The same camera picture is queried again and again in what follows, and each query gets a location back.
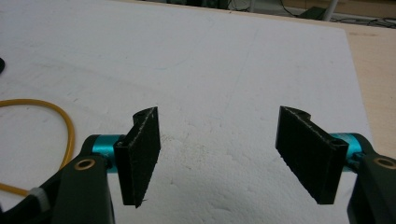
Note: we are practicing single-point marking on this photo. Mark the white metal stand pole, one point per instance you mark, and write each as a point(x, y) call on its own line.
point(330, 10)

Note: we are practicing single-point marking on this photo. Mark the black round object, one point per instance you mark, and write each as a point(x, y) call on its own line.
point(1, 65)

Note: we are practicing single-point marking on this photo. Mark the dark flat base plate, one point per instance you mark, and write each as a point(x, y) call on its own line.
point(313, 13)

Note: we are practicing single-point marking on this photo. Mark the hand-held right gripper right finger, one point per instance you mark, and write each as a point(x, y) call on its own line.
point(311, 155)

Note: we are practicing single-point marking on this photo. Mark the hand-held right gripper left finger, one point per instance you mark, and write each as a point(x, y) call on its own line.
point(137, 161)

